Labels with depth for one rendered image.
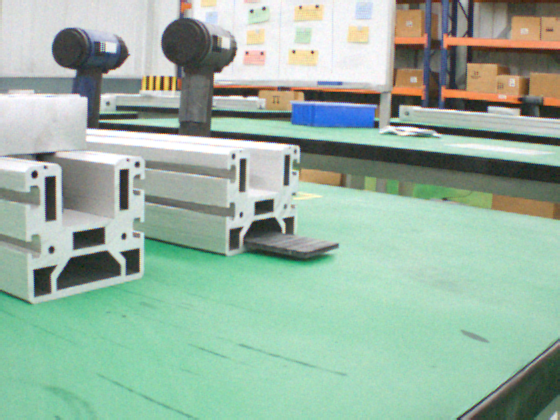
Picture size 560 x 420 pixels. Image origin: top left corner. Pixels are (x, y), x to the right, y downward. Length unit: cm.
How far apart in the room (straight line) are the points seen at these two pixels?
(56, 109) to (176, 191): 14
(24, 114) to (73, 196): 7
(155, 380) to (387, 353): 12
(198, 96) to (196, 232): 31
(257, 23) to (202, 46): 335
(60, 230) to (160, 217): 18
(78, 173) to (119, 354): 18
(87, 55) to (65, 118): 47
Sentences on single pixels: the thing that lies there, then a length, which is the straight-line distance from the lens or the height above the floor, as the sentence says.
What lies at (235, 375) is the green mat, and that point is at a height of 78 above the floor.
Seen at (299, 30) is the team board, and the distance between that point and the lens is 396.
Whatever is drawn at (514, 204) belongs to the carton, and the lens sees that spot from 411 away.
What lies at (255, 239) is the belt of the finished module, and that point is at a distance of 59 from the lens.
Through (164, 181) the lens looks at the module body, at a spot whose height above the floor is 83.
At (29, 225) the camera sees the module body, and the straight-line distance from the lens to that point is 43.
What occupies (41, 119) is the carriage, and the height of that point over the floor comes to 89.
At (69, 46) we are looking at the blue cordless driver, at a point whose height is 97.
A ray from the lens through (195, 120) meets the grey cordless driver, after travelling 85.
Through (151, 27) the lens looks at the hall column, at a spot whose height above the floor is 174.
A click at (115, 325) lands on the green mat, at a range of 40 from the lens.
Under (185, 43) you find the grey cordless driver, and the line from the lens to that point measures 83.
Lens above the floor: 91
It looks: 10 degrees down
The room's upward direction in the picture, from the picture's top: 2 degrees clockwise
